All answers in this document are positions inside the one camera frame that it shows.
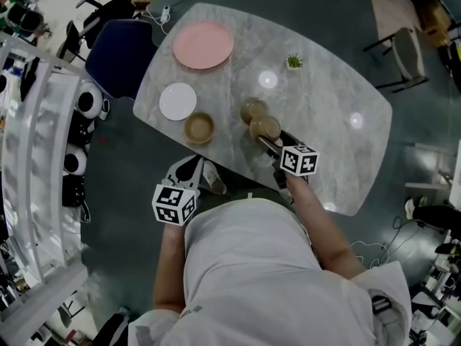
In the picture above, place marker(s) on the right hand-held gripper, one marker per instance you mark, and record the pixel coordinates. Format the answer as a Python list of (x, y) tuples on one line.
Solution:
[(299, 160)]

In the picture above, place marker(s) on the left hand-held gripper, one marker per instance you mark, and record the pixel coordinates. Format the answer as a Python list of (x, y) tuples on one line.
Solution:
[(169, 202)]

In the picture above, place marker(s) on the brown bowl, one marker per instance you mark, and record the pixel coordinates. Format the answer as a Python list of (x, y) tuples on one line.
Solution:
[(199, 128), (265, 127), (253, 108)]

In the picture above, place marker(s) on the person's right forearm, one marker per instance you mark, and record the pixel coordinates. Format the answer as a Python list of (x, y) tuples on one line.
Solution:
[(320, 225)]

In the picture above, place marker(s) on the person's left forearm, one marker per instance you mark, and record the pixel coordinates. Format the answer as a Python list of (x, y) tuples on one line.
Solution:
[(169, 265)]

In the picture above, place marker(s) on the person's white shoe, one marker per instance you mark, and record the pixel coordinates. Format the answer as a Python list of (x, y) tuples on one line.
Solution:
[(213, 177)]

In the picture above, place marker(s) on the white plate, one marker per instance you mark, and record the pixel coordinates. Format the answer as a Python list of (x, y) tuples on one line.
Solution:
[(178, 101)]

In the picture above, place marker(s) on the small potted green plant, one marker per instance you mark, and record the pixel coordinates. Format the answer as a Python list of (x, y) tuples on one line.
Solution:
[(294, 62)]

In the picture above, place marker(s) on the white and black robot head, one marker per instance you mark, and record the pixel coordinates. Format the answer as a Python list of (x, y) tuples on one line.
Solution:
[(75, 160), (88, 101)]

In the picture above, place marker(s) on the pink plate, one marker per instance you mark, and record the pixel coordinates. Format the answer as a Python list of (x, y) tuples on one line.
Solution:
[(203, 45)]

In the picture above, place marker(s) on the person's white shirt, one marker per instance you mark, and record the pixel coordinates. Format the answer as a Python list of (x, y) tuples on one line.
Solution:
[(259, 276)]

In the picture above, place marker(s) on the blue padded chair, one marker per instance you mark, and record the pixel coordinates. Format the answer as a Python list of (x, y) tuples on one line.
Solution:
[(119, 56)]

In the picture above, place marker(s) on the white shelf unit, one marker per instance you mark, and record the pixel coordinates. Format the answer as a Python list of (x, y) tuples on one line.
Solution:
[(39, 164)]

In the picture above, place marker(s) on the white power strip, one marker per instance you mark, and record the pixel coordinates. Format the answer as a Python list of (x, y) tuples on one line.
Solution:
[(165, 14)]

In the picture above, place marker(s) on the black office chair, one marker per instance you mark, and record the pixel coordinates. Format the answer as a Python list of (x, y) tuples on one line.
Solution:
[(111, 5)]

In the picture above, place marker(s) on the grey chair with black frame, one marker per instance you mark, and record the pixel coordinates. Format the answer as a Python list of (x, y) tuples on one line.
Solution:
[(408, 54)]

